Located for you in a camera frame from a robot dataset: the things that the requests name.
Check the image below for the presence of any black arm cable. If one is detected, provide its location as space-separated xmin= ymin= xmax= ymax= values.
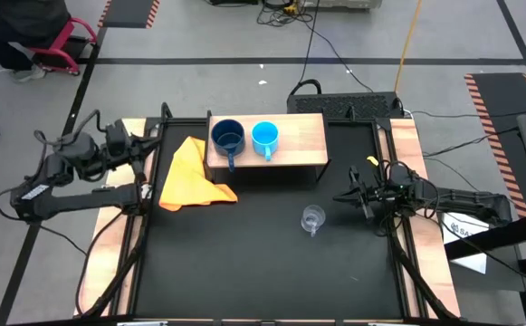
xmin=74 ymin=210 xmax=126 ymax=316
xmin=438 ymin=216 xmax=526 ymax=292

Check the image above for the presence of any black hazard striped mat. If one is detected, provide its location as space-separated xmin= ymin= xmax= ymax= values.
xmin=98 ymin=0 xmax=161 ymax=30
xmin=464 ymin=72 xmax=526 ymax=219

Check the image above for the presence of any white paper sign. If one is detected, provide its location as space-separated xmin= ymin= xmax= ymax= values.
xmin=440 ymin=211 xmax=491 ymax=275

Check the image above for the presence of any red rolling stool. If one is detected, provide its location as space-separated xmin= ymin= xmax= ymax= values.
xmin=27 ymin=16 xmax=99 ymax=76

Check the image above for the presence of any white power strip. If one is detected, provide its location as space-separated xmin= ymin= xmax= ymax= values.
xmin=302 ymin=0 xmax=384 ymax=11

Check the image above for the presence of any person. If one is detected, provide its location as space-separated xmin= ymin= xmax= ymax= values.
xmin=0 ymin=0 xmax=72 ymax=84

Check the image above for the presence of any thin wooden stick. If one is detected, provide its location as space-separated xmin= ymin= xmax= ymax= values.
xmin=393 ymin=0 xmax=425 ymax=94

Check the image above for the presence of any dark blue ceramic mug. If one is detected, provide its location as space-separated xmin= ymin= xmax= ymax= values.
xmin=210 ymin=118 xmax=247 ymax=174

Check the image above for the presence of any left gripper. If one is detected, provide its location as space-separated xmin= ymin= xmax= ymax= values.
xmin=103 ymin=118 xmax=163 ymax=185

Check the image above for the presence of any turquoise plastic mug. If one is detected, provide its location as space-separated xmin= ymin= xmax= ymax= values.
xmin=251 ymin=120 xmax=280 ymax=162

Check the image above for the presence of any orange cloth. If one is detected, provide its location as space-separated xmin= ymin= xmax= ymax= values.
xmin=158 ymin=135 xmax=239 ymax=213

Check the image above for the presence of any black table frame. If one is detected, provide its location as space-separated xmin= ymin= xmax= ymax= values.
xmin=74 ymin=101 xmax=463 ymax=326

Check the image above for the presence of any tangled cable bundle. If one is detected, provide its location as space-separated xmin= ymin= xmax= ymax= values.
xmin=255 ymin=0 xmax=314 ymax=26

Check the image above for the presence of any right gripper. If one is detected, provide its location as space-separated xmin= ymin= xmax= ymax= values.
xmin=333 ymin=164 xmax=387 ymax=223

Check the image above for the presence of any black metal beam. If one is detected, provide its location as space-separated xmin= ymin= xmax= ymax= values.
xmin=443 ymin=211 xmax=526 ymax=263

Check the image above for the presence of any clear glass mug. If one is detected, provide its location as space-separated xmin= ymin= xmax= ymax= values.
xmin=300 ymin=204 xmax=327 ymax=238

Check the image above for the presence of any wooden side board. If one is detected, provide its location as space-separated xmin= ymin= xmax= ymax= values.
xmin=387 ymin=118 xmax=462 ymax=319
xmin=72 ymin=118 xmax=160 ymax=317

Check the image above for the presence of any wooden shelf with black legs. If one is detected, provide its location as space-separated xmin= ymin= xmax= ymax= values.
xmin=206 ymin=112 xmax=331 ymax=182

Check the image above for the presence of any black computer case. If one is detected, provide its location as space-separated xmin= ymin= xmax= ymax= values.
xmin=286 ymin=91 xmax=405 ymax=121

